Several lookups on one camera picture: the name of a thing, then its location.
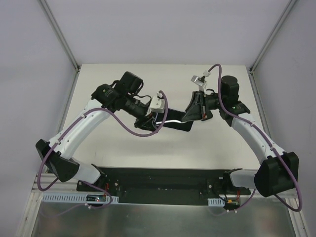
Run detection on black smartphone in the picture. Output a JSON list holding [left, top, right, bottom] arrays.
[[163, 109, 193, 132]]

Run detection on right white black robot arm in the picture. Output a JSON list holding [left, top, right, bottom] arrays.
[[181, 76, 299, 197]]

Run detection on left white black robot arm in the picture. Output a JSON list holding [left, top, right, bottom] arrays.
[[36, 72, 168, 184]]

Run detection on reflective metal sheet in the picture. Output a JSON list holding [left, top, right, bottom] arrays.
[[32, 198, 295, 237]]

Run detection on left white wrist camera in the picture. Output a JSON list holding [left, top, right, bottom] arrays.
[[148, 91, 165, 113]]

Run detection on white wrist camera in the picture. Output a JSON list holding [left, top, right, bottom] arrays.
[[191, 71, 210, 93], [148, 91, 165, 113]]

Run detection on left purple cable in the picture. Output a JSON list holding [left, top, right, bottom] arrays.
[[37, 90, 169, 210]]

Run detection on purple cable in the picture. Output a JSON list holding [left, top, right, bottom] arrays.
[[37, 90, 169, 210], [206, 63, 305, 213]]

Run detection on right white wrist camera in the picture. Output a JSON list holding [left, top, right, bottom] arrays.
[[191, 71, 210, 93]]

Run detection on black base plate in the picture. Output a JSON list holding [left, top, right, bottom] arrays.
[[77, 167, 251, 208]]

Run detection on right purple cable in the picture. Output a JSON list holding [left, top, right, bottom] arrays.
[[206, 63, 305, 213]]

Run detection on right white cable duct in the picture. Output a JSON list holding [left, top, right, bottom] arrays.
[[207, 198, 225, 207]]

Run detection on white cable duct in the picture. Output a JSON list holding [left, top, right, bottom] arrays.
[[207, 198, 225, 207], [42, 193, 119, 204]]

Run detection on left aluminium frame post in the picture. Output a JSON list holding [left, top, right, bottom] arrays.
[[37, 0, 80, 72]]

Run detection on aluminium frame post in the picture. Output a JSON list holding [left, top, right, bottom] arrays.
[[249, 0, 299, 74], [37, 0, 80, 72]]

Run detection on aluminium rail profile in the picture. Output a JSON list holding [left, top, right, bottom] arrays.
[[31, 172, 89, 192]]

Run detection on left white cable duct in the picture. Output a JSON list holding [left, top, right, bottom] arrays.
[[42, 193, 119, 204]]

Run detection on right aluminium frame post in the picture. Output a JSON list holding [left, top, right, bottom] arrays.
[[249, 0, 299, 74]]

